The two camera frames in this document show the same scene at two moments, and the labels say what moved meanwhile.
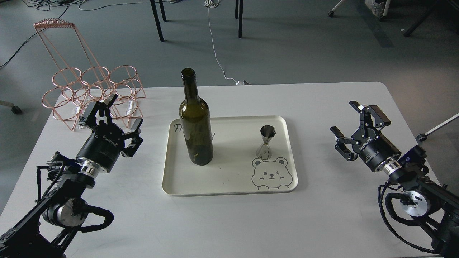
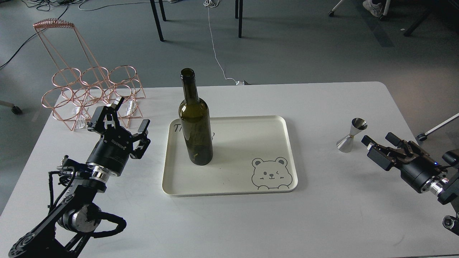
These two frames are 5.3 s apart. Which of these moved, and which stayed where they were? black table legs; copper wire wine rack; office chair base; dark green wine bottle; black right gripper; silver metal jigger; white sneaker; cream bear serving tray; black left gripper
Moved: black left gripper; silver metal jigger; black right gripper
Stayed: dark green wine bottle; white sneaker; copper wire wine rack; cream bear serving tray; black table legs; office chair base
